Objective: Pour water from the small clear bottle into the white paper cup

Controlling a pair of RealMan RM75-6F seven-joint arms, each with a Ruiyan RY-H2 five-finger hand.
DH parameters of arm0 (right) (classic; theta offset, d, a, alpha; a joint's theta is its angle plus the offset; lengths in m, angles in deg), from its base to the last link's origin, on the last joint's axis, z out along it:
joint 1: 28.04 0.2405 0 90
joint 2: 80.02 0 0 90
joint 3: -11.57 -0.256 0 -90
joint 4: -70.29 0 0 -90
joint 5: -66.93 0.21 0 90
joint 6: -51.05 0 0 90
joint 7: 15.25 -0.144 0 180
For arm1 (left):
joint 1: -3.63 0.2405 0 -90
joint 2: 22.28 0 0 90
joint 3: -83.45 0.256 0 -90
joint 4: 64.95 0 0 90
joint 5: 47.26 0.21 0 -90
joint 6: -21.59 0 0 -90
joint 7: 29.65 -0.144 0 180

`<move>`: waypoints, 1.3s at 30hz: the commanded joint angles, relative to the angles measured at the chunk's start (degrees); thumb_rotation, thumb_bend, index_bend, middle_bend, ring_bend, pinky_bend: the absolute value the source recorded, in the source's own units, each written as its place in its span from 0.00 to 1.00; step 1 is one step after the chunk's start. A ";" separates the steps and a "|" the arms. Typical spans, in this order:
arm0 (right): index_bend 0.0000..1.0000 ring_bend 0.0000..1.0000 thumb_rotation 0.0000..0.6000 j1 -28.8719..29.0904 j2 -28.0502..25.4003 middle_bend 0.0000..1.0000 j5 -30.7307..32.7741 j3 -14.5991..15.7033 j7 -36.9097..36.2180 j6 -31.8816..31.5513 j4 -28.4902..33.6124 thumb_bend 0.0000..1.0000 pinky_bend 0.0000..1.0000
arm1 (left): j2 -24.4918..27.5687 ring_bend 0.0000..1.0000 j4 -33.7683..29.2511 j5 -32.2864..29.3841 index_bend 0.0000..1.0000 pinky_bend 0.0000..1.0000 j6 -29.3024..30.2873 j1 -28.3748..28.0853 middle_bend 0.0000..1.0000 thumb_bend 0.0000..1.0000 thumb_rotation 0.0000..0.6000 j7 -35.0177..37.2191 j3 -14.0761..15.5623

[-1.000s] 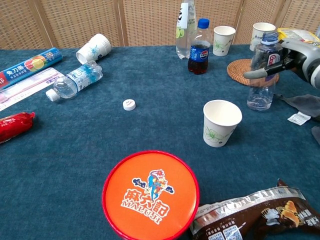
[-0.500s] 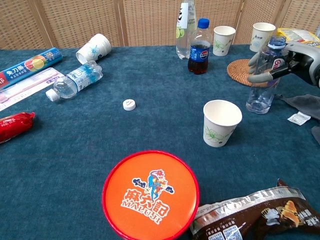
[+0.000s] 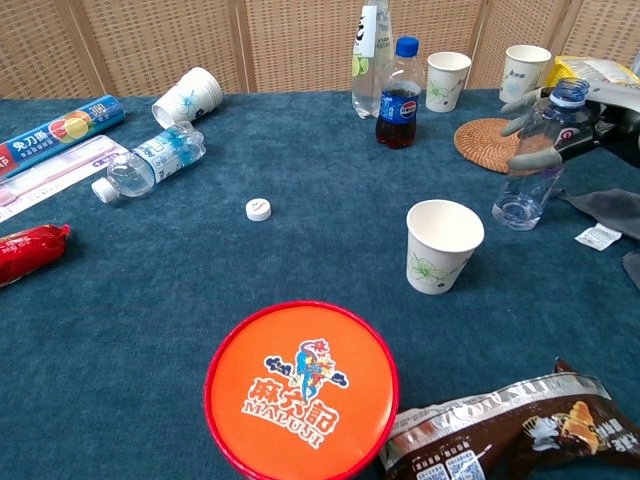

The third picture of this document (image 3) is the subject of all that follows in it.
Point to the white toothbrush package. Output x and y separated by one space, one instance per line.
55 175

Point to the clear plastic bottle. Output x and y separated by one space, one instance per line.
525 200

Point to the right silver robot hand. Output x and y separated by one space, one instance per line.
622 130

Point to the green flower paper cup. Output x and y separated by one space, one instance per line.
446 82
440 250

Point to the grey cloth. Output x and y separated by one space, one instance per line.
612 207

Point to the round woven coaster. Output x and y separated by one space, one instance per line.
482 145

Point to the white bottle cap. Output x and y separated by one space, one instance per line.
258 210

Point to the red biscuit packet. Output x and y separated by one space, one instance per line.
30 252

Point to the blue flower paper cup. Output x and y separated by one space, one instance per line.
190 97

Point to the blue logo paper cup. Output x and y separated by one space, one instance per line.
522 72

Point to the small cola bottle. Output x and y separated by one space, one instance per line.
398 107

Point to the orange round lid container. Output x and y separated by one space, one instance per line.
300 390

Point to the blue plastic wrap box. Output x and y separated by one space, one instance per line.
55 135

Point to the clear lime soda bottle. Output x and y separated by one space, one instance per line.
370 60

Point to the brown snack bag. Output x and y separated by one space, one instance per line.
500 435

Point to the capped blue label water bottle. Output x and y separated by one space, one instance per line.
150 162

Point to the bamboo folding screen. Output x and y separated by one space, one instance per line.
150 45

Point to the yellow snack bag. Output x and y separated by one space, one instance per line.
595 67

